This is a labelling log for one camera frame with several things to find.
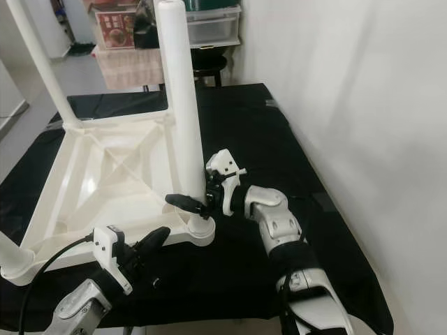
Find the black round stool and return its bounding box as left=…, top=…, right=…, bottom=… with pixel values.
left=190, top=50, right=230, bottom=88

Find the beige table cover cloth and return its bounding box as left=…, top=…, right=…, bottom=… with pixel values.
left=96, top=47, right=167, bottom=91

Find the black tablecloth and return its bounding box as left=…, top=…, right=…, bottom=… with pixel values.
left=0, top=82, right=395, bottom=332

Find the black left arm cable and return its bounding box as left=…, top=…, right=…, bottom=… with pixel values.
left=17, top=234, right=98, bottom=335

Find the white plastic table leg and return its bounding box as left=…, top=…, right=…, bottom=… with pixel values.
left=0, top=230, right=36, bottom=276
left=156, top=35, right=177, bottom=126
left=6, top=0, right=82, bottom=130
left=155, top=0, right=214, bottom=238

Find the orange lid storage bin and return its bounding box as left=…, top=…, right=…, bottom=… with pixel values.
left=84, top=0, right=147, bottom=51

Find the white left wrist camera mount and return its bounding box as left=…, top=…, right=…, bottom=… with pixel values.
left=92, top=225, right=135, bottom=295

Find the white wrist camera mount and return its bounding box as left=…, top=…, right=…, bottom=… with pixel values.
left=206, top=149, right=250, bottom=217
left=92, top=225, right=135, bottom=295

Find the clear plastic storage box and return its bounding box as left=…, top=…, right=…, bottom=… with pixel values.
left=187, top=7, right=244, bottom=47

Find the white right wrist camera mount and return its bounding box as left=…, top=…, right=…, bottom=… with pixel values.
left=206, top=149, right=250, bottom=217

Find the red printed box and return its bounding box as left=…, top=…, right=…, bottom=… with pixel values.
left=98, top=13, right=137, bottom=50

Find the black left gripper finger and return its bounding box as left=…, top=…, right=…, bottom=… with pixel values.
left=138, top=230, right=173, bottom=265
left=131, top=225, right=172, bottom=256

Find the white plastic table top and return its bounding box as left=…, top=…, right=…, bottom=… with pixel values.
left=3, top=112, right=216, bottom=285

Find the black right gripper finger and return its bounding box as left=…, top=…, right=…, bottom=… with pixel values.
left=165, top=193, right=207, bottom=216

